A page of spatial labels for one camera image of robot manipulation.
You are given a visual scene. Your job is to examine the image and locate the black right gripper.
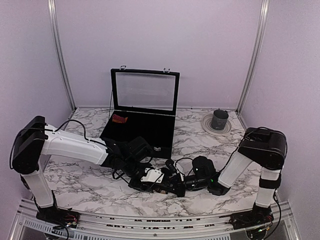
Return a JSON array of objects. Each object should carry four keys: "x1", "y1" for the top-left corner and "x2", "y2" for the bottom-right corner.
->
[{"x1": 163, "y1": 172, "x2": 210, "y2": 198}]

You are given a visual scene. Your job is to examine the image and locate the brown argyle sock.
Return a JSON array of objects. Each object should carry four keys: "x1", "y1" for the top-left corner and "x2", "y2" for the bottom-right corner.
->
[{"x1": 152, "y1": 186, "x2": 168, "y2": 195}]

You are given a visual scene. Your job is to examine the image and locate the maroon striped sock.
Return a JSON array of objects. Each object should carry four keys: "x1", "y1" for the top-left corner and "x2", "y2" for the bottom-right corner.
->
[{"x1": 111, "y1": 114, "x2": 128, "y2": 124}]

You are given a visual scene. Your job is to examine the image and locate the black display case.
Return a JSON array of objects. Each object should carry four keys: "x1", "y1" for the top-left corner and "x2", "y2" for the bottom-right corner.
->
[{"x1": 100, "y1": 67, "x2": 180, "y2": 159}]

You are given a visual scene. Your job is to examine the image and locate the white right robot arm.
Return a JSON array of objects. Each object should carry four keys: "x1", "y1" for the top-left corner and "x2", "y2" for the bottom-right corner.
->
[{"x1": 161, "y1": 127, "x2": 288, "y2": 225}]

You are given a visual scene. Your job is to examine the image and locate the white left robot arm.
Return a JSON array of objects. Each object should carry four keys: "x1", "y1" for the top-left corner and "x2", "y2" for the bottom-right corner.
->
[{"x1": 9, "y1": 115, "x2": 165, "y2": 225}]

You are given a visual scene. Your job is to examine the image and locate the beige ceramic plate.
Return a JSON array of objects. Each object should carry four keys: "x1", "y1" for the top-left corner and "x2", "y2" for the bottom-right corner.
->
[{"x1": 200, "y1": 113, "x2": 232, "y2": 137}]

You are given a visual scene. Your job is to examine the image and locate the dark grey ceramic mug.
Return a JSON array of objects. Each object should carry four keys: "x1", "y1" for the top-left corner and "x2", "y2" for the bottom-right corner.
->
[{"x1": 211, "y1": 109, "x2": 229, "y2": 131}]

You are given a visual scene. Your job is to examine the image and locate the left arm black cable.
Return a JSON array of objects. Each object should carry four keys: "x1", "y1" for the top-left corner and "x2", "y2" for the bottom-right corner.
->
[{"x1": 54, "y1": 119, "x2": 108, "y2": 151}]

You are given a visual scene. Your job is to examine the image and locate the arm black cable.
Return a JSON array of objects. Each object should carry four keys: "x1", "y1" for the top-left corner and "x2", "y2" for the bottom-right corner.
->
[
  {"x1": 217, "y1": 126, "x2": 273, "y2": 173},
  {"x1": 54, "y1": 119, "x2": 108, "y2": 151}
]

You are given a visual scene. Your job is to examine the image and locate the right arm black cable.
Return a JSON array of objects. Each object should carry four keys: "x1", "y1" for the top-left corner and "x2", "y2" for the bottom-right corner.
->
[{"x1": 217, "y1": 126, "x2": 273, "y2": 173}]

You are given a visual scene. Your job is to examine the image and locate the aluminium front rail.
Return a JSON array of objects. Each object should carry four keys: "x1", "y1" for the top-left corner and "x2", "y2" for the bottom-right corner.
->
[{"x1": 8, "y1": 199, "x2": 301, "y2": 240}]

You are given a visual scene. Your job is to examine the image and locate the left aluminium corner post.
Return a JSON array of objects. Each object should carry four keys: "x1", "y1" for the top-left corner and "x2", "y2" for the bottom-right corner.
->
[{"x1": 48, "y1": 0, "x2": 77, "y2": 112}]

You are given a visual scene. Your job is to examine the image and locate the aluminium corner post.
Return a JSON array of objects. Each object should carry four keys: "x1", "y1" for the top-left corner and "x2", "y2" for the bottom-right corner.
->
[
  {"x1": 236, "y1": 0, "x2": 270, "y2": 115},
  {"x1": 48, "y1": 0, "x2": 77, "y2": 112}
]

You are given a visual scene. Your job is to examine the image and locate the right aluminium corner post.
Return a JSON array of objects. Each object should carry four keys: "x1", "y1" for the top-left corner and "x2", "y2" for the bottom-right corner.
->
[{"x1": 236, "y1": 0, "x2": 270, "y2": 115}]

